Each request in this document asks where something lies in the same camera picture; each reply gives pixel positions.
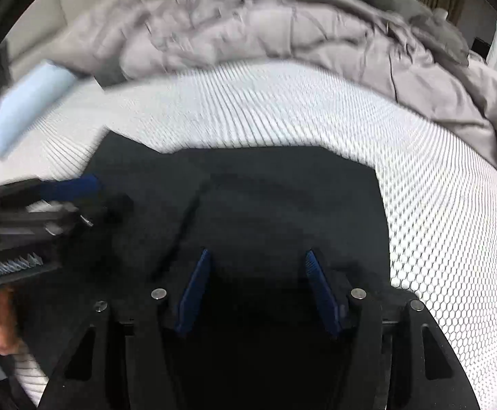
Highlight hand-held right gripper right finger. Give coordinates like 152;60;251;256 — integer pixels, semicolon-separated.
305;249;482;410

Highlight black pants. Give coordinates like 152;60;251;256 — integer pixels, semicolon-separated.
15;130;392;410

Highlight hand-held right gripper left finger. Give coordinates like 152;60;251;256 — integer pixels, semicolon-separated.
38;248;213;410

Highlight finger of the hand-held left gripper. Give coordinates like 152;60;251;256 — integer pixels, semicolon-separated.
0;194;135;237
0;174;104;208

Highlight grey duvet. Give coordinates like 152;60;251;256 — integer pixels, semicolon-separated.
52;0;497;199

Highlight beige padded headboard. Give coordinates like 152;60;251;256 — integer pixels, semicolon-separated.
7;0;84;78

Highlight white honeycomb mattress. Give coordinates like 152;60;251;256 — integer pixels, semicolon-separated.
0;57;497;410

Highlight light blue pillow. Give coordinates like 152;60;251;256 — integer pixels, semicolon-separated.
0;60;81;161

